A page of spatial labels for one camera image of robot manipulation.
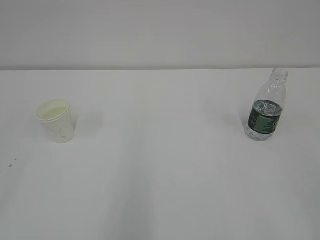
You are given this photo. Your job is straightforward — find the white paper cup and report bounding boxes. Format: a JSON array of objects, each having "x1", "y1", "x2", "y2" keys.
[{"x1": 35, "y1": 97, "x2": 75, "y2": 144}]

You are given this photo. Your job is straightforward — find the clear green-label water bottle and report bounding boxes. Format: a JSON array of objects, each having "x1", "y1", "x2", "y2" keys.
[{"x1": 244, "y1": 68, "x2": 289, "y2": 141}]

